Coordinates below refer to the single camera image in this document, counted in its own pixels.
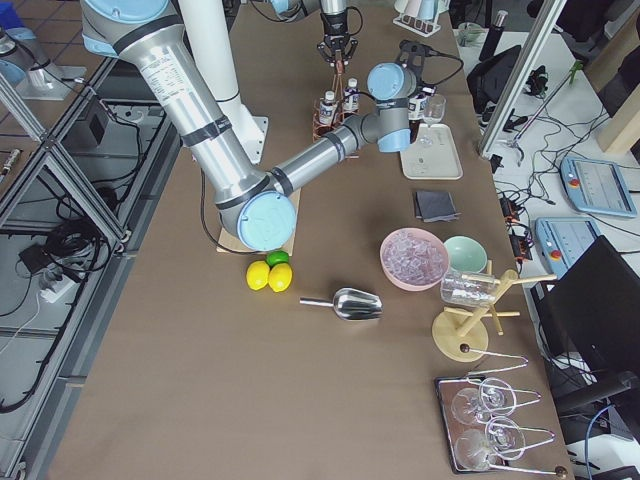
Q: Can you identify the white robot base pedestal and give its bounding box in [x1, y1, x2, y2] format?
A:
[178, 0, 268, 165]

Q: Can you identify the clear glass jar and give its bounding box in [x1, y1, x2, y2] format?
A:
[440, 270, 499, 307]

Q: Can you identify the copper wire bottle basket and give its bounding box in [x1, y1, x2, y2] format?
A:
[312, 61, 360, 141]

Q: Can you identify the clear wine glass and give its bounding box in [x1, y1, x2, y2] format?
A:
[418, 94, 446, 147]

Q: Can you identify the steel ice scoop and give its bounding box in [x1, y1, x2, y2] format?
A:
[299, 287, 383, 321]

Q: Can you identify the bamboo cutting board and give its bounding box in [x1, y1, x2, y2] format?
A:
[216, 189, 301, 256]

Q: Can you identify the blue teach pendant near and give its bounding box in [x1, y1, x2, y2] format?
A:
[535, 217, 601, 278]

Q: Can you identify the yellow lemon upper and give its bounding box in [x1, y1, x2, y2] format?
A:
[268, 263, 293, 293]

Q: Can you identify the green bowl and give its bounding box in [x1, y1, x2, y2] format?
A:
[444, 236, 488, 273]

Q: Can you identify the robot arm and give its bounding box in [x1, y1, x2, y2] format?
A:
[81, 1, 425, 251]
[270, 0, 358, 68]

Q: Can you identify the wooden glass drying tree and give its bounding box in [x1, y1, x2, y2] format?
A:
[431, 261, 557, 362]

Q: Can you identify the cream rabbit tray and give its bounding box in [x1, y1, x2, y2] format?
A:
[400, 123, 463, 180]

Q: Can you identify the green lime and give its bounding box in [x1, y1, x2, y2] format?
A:
[265, 250, 290, 268]

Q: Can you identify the grey folded cloth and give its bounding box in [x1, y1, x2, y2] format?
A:
[414, 190, 459, 223]

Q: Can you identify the tea bottle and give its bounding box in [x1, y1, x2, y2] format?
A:
[408, 92, 428, 143]
[343, 77, 359, 116]
[318, 90, 337, 127]

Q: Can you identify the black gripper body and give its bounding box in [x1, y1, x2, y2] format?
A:
[320, 9, 349, 48]
[397, 39, 435, 96]

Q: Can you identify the dark tray with glasses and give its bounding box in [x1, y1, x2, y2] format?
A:
[434, 376, 568, 479]

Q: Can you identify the blue teach pendant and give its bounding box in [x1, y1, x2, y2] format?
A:
[560, 156, 637, 218]
[535, 217, 601, 278]

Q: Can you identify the yellow lemon lower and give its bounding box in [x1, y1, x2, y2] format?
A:
[245, 260, 270, 291]

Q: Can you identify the blue teach pendant far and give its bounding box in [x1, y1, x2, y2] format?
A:
[560, 156, 637, 218]

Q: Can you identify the pink bowl of ice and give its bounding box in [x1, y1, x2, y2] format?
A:
[379, 228, 449, 292]

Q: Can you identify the white wire cup rack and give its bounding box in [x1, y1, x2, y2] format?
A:
[393, 0, 441, 37]

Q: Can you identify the yellow lemon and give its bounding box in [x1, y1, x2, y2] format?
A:
[268, 263, 293, 293]
[245, 260, 270, 291]

